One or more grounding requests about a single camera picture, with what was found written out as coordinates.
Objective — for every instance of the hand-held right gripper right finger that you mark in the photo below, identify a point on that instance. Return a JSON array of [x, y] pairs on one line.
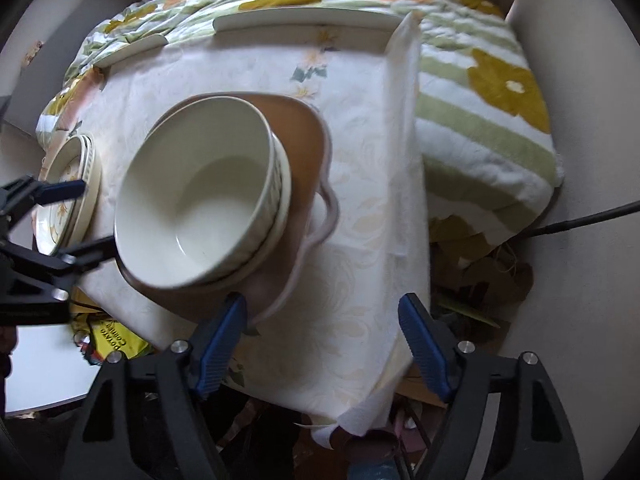
[[425, 345]]

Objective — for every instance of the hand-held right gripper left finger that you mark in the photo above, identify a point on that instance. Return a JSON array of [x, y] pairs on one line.
[[222, 345]]

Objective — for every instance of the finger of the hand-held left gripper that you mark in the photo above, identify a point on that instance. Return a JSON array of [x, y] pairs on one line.
[[60, 191], [85, 255]]

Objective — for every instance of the round green-rimmed plate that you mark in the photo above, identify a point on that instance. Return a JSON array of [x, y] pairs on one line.
[[56, 212]]

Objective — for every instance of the cream patterned bowl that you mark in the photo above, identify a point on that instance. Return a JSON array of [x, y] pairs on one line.
[[200, 200], [286, 180]]

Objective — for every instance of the yellow packet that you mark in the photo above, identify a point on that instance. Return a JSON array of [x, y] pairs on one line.
[[115, 335]]

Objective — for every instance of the brown crumpled paper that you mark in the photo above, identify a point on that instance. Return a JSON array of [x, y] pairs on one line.
[[480, 270]]

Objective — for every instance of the small brown ornament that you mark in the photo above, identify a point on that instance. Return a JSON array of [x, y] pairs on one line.
[[32, 54]]

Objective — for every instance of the cream damask tablecloth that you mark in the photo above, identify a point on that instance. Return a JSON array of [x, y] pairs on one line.
[[360, 185]]

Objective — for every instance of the floral striped blanket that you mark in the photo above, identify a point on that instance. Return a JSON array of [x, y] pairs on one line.
[[480, 125]]

